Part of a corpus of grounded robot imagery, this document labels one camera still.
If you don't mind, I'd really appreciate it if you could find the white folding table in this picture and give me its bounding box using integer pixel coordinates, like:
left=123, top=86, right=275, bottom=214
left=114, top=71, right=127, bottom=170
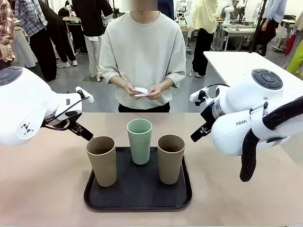
left=203, top=51, right=303, bottom=86

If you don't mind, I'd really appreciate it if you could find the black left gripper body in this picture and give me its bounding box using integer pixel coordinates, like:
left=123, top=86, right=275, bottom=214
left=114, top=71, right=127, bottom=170
left=63, top=118, right=82, bottom=134

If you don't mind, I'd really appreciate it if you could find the person's right forearm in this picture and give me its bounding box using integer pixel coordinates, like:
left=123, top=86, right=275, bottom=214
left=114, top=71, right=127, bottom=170
left=110, top=75, right=130, bottom=89

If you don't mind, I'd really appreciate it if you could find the person's left forearm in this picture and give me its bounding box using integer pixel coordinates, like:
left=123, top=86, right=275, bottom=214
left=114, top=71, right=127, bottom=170
left=157, top=78, right=173, bottom=90

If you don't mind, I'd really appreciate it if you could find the person in light blue shirt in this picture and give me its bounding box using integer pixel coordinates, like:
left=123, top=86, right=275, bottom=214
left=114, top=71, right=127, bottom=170
left=257, top=0, right=288, bottom=57

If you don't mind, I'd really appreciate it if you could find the mint green tall cup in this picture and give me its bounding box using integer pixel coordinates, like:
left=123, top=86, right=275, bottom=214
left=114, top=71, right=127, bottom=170
left=126, top=119, right=152, bottom=165

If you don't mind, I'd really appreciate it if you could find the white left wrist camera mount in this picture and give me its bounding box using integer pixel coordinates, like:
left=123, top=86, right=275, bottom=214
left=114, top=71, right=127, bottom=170
left=75, top=86, right=95, bottom=104

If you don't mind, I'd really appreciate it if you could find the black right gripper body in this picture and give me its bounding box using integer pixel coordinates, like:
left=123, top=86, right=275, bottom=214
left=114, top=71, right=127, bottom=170
left=200, top=100, right=216, bottom=128

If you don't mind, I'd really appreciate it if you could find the person in red plaid shirt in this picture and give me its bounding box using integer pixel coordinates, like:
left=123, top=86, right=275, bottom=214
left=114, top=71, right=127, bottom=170
left=0, top=0, right=16, bottom=69

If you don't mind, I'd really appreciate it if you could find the black plastic tray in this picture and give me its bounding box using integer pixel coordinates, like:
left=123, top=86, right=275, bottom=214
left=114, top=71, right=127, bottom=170
left=83, top=146, right=193, bottom=212

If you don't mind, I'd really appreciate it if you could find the person in yellow jacket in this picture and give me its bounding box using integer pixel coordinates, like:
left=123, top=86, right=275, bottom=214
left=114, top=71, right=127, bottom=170
left=191, top=0, right=220, bottom=78

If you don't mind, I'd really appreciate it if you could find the person's left hand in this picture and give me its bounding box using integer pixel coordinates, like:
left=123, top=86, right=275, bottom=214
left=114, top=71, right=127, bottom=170
left=146, top=84, right=163, bottom=100

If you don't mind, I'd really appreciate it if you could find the person in blue plaid shirt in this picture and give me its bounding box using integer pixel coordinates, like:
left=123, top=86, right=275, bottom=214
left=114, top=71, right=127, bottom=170
left=14, top=0, right=57, bottom=82

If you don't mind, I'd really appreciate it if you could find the person's right hand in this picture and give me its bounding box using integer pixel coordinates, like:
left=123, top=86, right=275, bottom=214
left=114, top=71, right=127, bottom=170
left=125, top=82, right=143, bottom=98

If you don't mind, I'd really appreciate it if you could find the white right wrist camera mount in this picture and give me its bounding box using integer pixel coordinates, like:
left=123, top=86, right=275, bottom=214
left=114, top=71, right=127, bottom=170
left=189, top=87, right=210, bottom=106

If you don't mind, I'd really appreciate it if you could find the person in lime green trousers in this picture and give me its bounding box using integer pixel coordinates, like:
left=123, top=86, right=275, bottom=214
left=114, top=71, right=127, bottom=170
left=285, top=22, right=303, bottom=74

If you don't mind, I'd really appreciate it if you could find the person in beige t-shirt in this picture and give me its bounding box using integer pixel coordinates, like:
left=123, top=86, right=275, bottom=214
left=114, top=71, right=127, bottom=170
left=98, top=0, right=187, bottom=113

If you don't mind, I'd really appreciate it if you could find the person in black clothes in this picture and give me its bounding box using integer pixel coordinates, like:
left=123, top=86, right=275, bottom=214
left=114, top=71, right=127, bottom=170
left=39, top=0, right=78, bottom=68

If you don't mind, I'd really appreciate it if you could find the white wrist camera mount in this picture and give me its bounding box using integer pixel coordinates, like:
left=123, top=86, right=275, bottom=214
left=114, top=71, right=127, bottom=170
left=189, top=87, right=210, bottom=106
left=75, top=86, right=95, bottom=104

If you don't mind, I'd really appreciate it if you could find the grey background desk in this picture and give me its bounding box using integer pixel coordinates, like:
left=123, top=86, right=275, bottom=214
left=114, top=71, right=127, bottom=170
left=219, top=23, right=258, bottom=52

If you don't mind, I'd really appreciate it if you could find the person in black top white trousers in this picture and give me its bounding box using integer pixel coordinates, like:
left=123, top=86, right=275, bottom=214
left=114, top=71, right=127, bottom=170
left=71, top=0, right=114, bottom=82

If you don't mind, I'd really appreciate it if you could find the brown tall cup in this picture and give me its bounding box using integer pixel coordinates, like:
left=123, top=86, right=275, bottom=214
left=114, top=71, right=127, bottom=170
left=157, top=134, right=186, bottom=185
left=85, top=135, right=117, bottom=187

